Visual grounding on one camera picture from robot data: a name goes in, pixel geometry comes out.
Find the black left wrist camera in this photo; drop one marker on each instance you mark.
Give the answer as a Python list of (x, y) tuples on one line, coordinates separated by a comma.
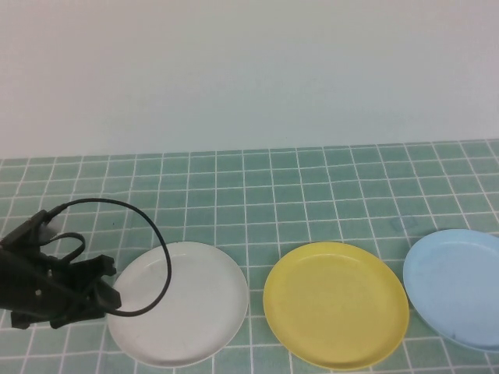
[(27, 230)]

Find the green white-checked tablecloth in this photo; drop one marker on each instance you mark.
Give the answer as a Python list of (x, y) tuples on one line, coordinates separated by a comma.
[(273, 195)]

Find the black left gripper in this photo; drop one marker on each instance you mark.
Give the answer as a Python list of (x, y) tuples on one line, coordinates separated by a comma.
[(35, 288)]

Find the yellow round plastic plate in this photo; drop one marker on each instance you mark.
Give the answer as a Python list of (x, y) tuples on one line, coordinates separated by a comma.
[(335, 308)]

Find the white round plastic plate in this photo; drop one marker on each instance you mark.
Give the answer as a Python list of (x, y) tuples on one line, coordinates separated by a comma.
[(195, 304)]

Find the light blue round plastic plate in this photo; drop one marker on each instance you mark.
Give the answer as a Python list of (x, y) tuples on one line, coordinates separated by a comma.
[(456, 288)]

